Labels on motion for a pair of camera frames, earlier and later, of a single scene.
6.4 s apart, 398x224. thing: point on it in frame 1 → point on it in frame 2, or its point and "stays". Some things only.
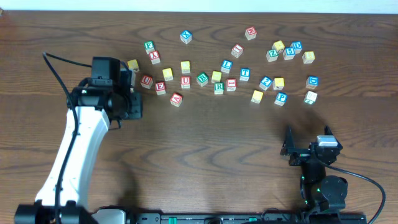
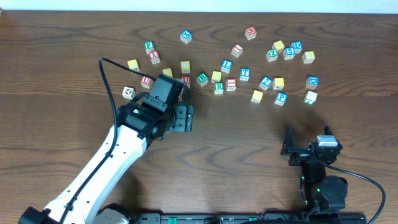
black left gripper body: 135,104 → 184,117
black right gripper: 302,154 stays
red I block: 231,84 stays
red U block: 147,81 stays
